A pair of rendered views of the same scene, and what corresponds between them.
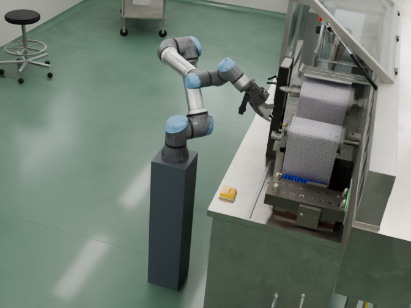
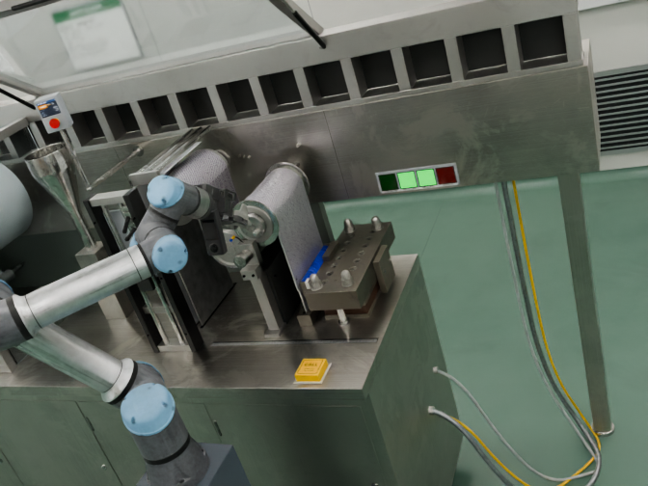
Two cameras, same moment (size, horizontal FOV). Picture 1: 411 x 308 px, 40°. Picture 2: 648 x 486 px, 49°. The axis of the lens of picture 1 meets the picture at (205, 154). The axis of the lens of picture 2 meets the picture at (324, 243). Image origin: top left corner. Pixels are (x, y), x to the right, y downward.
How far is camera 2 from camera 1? 2.32 m
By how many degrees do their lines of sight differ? 66
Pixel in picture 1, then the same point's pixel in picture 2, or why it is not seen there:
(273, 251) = (406, 349)
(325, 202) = (368, 241)
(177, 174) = (230, 469)
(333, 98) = (212, 170)
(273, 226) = (392, 314)
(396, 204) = not seen: hidden behind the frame
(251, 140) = not seen: hidden behind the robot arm
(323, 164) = (309, 224)
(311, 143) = (290, 207)
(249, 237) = (392, 364)
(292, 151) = (287, 240)
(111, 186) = not seen: outside the picture
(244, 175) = (254, 364)
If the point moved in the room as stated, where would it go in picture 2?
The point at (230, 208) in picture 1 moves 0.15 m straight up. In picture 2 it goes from (354, 363) to (339, 316)
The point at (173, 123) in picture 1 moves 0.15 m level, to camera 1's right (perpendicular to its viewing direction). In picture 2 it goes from (155, 403) to (174, 362)
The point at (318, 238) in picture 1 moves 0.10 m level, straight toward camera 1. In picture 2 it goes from (409, 274) to (441, 272)
